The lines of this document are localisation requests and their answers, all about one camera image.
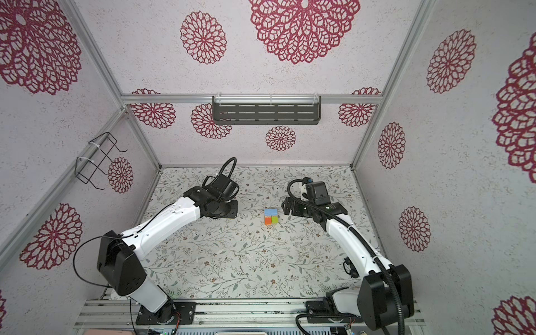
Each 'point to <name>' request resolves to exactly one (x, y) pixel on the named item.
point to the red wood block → (268, 220)
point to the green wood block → (274, 219)
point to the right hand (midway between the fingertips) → (292, 202)
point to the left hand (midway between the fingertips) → (232, 214)
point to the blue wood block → (271, 212)
